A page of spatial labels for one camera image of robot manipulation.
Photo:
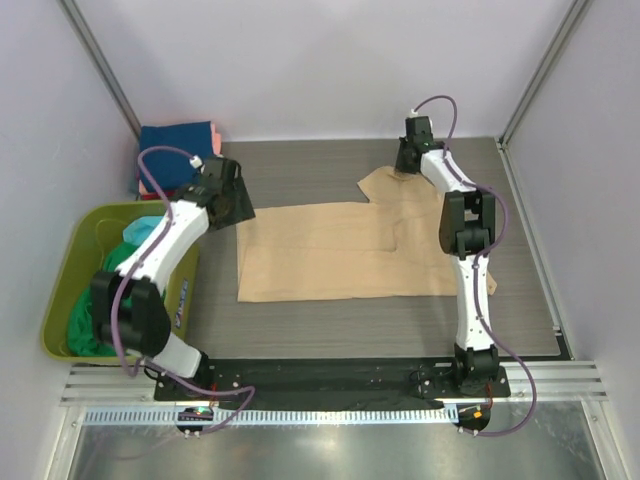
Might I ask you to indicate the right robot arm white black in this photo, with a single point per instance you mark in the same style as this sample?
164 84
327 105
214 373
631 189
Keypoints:
466 232

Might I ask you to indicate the aluminium corner post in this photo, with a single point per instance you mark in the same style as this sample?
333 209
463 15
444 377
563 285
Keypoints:
89 42
553 53

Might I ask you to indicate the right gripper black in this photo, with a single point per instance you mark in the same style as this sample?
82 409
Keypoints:
400 164

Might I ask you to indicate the white slotted cable duct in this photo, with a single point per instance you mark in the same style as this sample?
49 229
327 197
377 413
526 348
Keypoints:
280 416

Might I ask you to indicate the folded red t shirt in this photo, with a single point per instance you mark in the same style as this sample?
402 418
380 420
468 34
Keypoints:
141 192

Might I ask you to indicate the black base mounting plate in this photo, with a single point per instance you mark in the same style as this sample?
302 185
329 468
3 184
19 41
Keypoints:
295 386

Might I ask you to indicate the aluminium frame rail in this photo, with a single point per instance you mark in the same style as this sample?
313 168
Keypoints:
553 381

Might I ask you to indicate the green t shirt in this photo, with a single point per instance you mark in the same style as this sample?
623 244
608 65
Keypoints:
80 337

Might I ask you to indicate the right aluminium corner post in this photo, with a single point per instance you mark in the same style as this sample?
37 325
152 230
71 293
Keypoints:
553 53

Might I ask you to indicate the folded salmon pink t shirt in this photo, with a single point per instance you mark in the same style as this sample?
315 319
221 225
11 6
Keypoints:
216 137

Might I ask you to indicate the olive green plastic bin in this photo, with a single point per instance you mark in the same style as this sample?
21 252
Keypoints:
92 239

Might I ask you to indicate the left aluminium corner post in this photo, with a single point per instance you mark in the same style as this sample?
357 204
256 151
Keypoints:
89 42

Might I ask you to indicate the beige t shirt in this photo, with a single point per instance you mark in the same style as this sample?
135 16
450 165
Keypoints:
385 246

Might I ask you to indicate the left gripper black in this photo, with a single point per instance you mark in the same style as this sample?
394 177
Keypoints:
242 210

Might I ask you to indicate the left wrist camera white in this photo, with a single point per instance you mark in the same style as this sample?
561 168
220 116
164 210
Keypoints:
196 162

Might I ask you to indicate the light blue t shirt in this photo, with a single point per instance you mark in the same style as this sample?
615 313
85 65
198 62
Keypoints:
140 229

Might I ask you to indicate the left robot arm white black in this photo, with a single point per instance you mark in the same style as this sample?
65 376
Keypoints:
128 311

